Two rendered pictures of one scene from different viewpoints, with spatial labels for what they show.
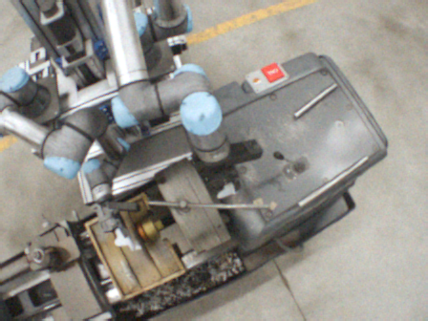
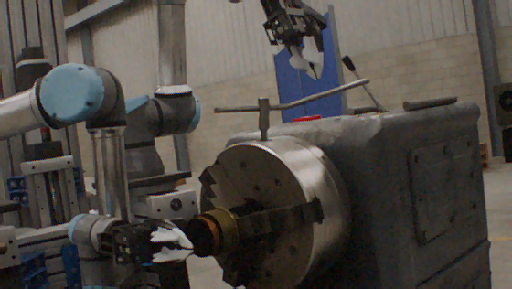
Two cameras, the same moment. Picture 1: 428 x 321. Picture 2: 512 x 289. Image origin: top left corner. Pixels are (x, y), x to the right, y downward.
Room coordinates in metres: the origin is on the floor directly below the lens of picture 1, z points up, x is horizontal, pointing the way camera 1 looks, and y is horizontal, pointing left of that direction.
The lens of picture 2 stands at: (-0.80, 0.67, 1.28)
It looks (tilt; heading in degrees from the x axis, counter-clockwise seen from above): 3 degrees down; 332
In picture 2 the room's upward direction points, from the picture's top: 8 degrees counter-clockwise
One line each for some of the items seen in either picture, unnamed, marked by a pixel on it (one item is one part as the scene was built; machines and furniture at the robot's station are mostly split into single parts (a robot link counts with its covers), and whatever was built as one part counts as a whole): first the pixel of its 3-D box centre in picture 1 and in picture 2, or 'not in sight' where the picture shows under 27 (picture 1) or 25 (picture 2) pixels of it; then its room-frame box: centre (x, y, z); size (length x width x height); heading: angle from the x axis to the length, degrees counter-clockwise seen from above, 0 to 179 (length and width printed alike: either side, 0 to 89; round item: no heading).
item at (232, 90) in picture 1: (229, 96); not in sight; (0.56, -0.09, 1.24); 0.09 x 0.08 x 0.03; 109
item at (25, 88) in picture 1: (17, 85); not in sight; (0.76, 0.69, 1.33); 0.13 x 0.12 x 0.14; 144
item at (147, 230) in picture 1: (151, 227); (216, 232); (0.21, 0.25, 1.08); 0.09 x 0.09 x 0.09; 19
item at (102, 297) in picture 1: (64, 280); not in sight; (0.05, 0.72, 0.90); 0.47 x 0.30 x 0.06; 19
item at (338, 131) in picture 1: (288, 149); (367, 189); (0.40, -0.26, 1.06); 0.59 x 0.48 x 0.39; 109
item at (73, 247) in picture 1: (60, 256); not in sight; (0.15, 0.68, 0.99); 0.20 x 0.10 x 0.05; 109
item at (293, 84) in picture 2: not in sight; (306, 120); (5.93, -3.68, 1.18); 4.12 x 0.80 x 2.35; 159
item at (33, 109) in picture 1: (31, 96); not in sight; (0.77, 0.69, 1.21); 0.15 x 0.15 x 0.10
